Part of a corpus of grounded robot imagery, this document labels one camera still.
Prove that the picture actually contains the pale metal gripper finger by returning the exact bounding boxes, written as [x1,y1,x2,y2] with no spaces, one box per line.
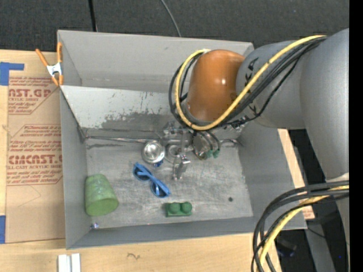
[172,155,183,181]
[180,156,192,179]

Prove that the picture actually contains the grey metal bin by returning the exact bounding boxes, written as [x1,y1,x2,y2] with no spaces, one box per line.
[56,29,309,250]

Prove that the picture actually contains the blue sunglasses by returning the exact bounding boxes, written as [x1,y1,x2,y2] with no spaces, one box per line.
[132,161,172,199]

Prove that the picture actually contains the shiny silver round cup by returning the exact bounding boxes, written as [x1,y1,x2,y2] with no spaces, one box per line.
[141,140,166,167]

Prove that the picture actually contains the dark green toy brick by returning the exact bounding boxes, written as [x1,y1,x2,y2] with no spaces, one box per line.
[164,201,193,218]

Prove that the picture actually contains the light green cup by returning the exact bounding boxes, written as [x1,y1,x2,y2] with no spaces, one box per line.
[84,173,120,217]

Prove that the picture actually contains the brown cardboard board red print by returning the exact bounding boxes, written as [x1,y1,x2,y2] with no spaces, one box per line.
[0,49,67,244]

